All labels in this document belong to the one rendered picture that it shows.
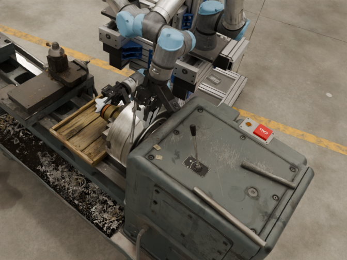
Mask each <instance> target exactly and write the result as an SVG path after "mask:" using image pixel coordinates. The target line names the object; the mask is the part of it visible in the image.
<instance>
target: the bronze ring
mask: <svg viewBox="0 0 347 260"><path fill-rule="evenodd" d="M119 108H120V107H117V106H115V105H111V104H106V105H104V106H103V108H102V109H101V112H100V116H101V118H103V119H104V120H105V121H106V122H108V119H110V118H111V117H114V118H115V119H116V118H117V117H118V115H119V114H120V112H119V111H118V110H119Z"/></svg>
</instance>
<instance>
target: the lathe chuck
mask: <svg viewBox="0 0 347 260"><path fill-rule="evenodd" d="M143 107H144V105H139V108H140V109H142V108H143ZM133 108H134V101H132V102H131V103H130V104H129V105H127V106H126V107H125V108H124V109H123V111H122V112H121V113H120V114H119V115H118V117H117V118H116V120H115V121H114V122H113V124H112V126H111V128H110V130H109V132H108V135H107V138H106V140H107V141H110V142H111V149H109V148H108V146H105V148H106V151H107V153H108V154H109V155H110V156H111V157H113V158H114V159H115V160H117V161H118V162H119V163H121V153H122V150H123V147H124V145H125V142H126V140H127V139H128V137H129V135H130V133H131V127H132V119H133ZM139 121H140V119H139V118H138V117H137V116H136V121H135V126H136V125H137V124H138V122H139ZM121 164H122V163H121Z"/></svg>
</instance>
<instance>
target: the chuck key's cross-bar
mask: <svg viewBox="0 0 347 260"><path fill-rule="evenodd" d="M137 86H139V80H137V81H136V87H137ZM136 110H137V102H136V101H134V111H133V119H132V127H131V135H130V143H129V144H133V138H134V130H135V121H136V114H135V112H136Z"/></svg>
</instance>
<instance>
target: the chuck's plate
mask: <svg viewBox="0 0 347 260"><path fill-rule="evenodd" d="M171 116H172V115H170V114H169V113H168V111H167V110H166V108H165V107H163V106H162V107H161V109H160V111H159V113H158V114H157V116H156V117H155V119H154V120H153V122H152V123H151V124H150V126H148V127H147V128H143V123H142V121H139V122H138V124H137V125H136V126H135V130H134V138H133V144H129V143H130V135H131V134H130V135H129V137H128V139H127V140H126V142H125V145H124V147H123V150H122V153H121V163H122V164H123V166H125V167H127V155H128V154H129V153H130V152H131V151H133V150H134V149H135V148H136V147H137V146H138V145H139V144H140V142H141V141H142V139H143V138H144V136H145V135H146V133H147V132H148V131H149V130H150V129H151V128H152V127H153V126H154V125H156V124H157V123H159V122H161V121H166V120H167V119H169V118H170V117H171Z"/></svg>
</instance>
